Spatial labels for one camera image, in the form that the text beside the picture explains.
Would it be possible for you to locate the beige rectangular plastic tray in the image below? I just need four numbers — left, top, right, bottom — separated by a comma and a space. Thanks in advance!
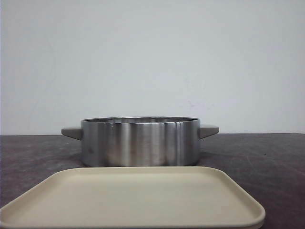
0, 167, 265, 229

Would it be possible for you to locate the stainless steel steamer pot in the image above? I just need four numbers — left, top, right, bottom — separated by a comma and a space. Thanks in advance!
61, 117, 219, 167

